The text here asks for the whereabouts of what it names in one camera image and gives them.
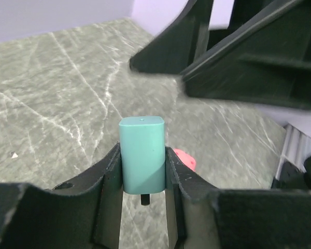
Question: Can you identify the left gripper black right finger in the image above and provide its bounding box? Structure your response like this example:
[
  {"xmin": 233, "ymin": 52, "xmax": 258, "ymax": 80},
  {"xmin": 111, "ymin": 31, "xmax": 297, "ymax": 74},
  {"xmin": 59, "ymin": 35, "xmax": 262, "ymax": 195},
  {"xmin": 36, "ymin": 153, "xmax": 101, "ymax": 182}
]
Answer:
[{"xmin": 165, "ymin": 148, "xmax": 311, "ymax": 248}]

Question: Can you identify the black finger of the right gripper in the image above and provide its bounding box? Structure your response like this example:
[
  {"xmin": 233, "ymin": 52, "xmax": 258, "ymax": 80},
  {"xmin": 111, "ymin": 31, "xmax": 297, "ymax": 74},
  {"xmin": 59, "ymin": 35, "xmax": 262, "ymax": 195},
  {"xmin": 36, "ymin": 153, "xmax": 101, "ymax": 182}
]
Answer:
[
  {"xmin": 181, "ymin": 1, "xmax": 311, "ymax": 110},
  {"xmin": 129, "ymin": 0, "xmax": 214, "ymax": 75}
]

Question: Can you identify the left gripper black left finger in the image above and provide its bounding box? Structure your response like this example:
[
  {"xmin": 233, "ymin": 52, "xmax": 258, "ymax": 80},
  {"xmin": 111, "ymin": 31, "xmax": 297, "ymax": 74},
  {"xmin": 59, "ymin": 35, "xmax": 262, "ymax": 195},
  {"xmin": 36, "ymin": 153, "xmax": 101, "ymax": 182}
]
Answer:
[{"xmin": 0, "ymin": 144, "xmax": 122, "ymax": 248}]

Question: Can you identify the teal plug adapter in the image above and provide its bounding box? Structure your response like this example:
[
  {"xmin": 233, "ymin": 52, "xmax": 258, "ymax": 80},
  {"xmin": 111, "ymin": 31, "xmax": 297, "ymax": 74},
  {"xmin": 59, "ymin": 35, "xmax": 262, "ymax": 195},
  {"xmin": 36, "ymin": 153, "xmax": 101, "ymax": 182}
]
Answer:
[{"xmin": 119, "ymin": 116, "xmax": 166, "ymax": 205}]

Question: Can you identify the pink square plug adapter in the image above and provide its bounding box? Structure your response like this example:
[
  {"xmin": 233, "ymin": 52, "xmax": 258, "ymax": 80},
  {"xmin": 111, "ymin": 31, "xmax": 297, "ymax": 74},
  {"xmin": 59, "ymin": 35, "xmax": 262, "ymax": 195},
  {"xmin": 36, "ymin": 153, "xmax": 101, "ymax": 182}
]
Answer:
[{"xmin": 174, "ymin": 148, "xmax": 196, "ymax": 171}]

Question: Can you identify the aluminium extrusion rail front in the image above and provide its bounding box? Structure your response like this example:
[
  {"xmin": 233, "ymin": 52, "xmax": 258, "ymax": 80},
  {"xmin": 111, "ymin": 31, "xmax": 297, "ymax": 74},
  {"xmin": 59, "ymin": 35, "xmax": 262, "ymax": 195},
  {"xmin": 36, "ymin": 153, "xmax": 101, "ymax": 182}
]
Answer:
[{"xmin": 278, "ymin": 124, "xmax": 311, "ymax": 171}]

